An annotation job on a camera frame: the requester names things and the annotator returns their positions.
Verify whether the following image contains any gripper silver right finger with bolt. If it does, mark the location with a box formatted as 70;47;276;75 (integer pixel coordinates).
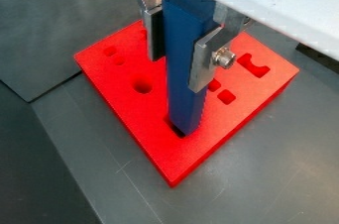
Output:
188;2;253;93

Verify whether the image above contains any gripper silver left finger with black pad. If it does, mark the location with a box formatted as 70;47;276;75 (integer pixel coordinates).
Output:
135;0;163;61

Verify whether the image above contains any blue rectangular block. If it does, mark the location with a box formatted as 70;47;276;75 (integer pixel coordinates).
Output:
161;0;217;135

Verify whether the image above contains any red foam shape board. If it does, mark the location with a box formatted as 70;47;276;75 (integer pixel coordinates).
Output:
74;22;298;186

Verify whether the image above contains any black curved fixture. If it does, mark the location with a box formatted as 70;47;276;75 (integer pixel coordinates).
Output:
294;43;339;74

